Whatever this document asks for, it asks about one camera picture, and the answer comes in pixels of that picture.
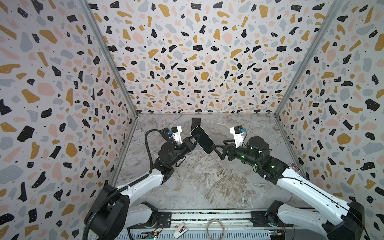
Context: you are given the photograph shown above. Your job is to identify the white cable loop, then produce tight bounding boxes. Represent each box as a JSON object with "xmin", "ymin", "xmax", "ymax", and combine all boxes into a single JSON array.
[{"xmin": 205, "ymin": 219, "xmax": 226, "ymax": 240}]

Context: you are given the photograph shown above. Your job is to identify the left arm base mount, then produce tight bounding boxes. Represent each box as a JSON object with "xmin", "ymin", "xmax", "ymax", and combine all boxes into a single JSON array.
[{"xmin": 131, "ymin": 212, "xmax": 172, "ymax": 229}]

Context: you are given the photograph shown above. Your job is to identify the colourful printed card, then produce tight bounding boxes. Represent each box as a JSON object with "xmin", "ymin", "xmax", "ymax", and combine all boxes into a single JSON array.
[{"xmin": 289, "ymin": 163, "xmax": 301, "ymax": 173}]

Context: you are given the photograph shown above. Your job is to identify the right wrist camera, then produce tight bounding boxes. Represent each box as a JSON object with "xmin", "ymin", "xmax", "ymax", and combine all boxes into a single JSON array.
[{"xmin": 230, "ymin": 126, "xmax": 247, "ymax": 148}]

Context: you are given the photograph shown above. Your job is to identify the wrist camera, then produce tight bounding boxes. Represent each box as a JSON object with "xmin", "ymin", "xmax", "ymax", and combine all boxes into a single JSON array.
[
  {"xmin": 169, "ymin": 126, "xmax": 182, "ymax": 145},
  {"xmin": 230, "ymin": 126, "xmax": 247, "ymax": 148}
]

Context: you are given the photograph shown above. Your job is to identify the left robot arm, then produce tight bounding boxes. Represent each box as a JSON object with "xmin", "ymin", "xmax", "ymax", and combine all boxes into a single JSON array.
[{"xmin": 82, "ymin": 129, "xmax": 200, "ymax": 240}]

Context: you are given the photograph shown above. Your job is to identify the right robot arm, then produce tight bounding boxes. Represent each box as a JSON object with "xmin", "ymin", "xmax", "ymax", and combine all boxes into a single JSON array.
[{"xmin": 212, "ymin": 137, "xmax": 368, "ymax": 240}]

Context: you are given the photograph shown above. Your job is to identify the black corrugated cable conduit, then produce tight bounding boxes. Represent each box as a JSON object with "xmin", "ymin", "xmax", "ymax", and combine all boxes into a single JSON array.
[{"xmin": 82, "ymin": 128, "xmax": 172, "ymax": 240}]

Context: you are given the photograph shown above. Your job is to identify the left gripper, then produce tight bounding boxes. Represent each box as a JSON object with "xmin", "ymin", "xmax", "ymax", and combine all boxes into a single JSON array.
[{"xmin": 168, "ymin": 134, "xmax": 199, "ymax": 169}]

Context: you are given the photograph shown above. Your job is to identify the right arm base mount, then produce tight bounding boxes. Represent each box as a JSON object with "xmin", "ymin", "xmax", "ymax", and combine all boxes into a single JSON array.
[{"xmin": 250, "ymin": 210, "xmax": 294, "ymax": 228}]

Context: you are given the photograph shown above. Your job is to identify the middle black phone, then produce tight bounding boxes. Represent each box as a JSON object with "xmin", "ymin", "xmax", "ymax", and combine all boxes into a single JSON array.
[{"xmin": 191, "ymin": 118, "xmax": 201, "ymax": 130}]

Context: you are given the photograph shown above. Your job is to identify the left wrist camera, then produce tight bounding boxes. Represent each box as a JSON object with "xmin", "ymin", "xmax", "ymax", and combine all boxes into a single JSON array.
[{"xmin": 169, "ymin": 126, "xmax": 182, "ymax": 145}]

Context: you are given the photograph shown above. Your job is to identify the black phone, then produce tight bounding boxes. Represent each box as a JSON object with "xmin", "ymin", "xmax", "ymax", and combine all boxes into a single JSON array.
[
  {"xmin": 191, "ymin": 118, "xmax": 201, "ymax": 130},
  {"xmin": 159, "ymin": 128, "xmax": 172, "ymax": 142}
]

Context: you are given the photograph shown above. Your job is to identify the left black phone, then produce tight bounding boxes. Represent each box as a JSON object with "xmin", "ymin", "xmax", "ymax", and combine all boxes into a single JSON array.
[{"xmin": 159, "ymin": 128, "xmax": 172, "ymax": 142}]

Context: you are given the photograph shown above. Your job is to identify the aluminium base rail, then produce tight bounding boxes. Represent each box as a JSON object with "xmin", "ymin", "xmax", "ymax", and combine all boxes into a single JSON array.
[{"xmin": 114, "ymin": 209, "xmax": 328, "ymax": 240}]

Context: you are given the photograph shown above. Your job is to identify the white pink small device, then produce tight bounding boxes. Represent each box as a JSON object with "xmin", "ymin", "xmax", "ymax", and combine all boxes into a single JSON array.
[{"xmin": 174, "ymin": 223, "xmax": 188, "ymax": 239}]

